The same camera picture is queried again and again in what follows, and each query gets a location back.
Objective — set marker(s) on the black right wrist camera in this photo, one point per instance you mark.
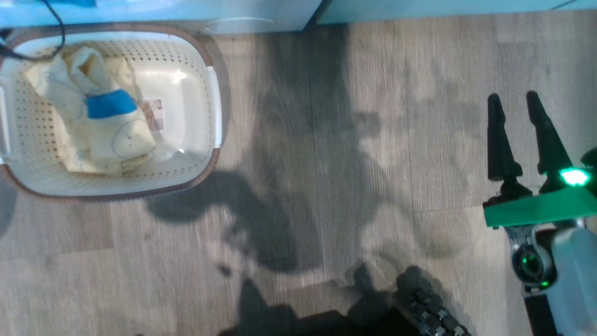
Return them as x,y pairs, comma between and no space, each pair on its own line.
591,158

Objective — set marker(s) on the basket product label sticker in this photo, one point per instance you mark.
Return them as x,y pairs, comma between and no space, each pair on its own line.
153,114

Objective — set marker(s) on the white front-load washing machine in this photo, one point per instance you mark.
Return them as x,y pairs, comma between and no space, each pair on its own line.
140,14

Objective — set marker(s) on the mint green cabinet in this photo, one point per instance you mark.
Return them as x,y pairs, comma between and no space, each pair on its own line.
443,9
578,3

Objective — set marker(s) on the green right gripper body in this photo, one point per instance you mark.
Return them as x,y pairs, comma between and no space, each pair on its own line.
536,210

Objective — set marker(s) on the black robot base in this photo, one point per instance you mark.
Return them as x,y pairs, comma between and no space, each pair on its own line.
429,312

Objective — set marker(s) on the yellow garment with blue band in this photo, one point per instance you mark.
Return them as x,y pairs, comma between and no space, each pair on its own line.
107,135

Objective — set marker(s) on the round white filter cover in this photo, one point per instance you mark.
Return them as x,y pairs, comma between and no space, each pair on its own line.
240,25

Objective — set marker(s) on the white basket with brown rim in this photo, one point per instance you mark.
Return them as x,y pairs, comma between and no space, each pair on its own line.
186,154

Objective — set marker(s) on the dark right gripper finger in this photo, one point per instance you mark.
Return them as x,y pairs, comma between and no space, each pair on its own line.
501,149
550,149

